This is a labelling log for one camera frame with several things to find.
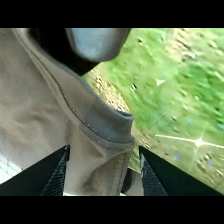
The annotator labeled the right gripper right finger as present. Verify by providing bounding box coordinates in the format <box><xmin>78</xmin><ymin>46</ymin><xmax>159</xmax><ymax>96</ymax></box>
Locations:
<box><xmin>138</xmin><ymin>145</ymin><xmax>224</xmax><ymax>197</ymax></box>

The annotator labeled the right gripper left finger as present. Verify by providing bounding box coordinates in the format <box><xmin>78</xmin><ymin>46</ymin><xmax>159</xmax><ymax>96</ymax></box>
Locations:
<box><xmin>0</xmin><ymin>144</ymin><xmax>71</xmax><ymax>197</ymax></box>

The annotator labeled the beige T-shirt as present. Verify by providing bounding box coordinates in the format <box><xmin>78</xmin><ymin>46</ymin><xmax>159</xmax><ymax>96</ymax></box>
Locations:
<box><xmin>0</xmin><ymin>28</ymin><xmax>136</xmax><ymax>197</ymax></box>

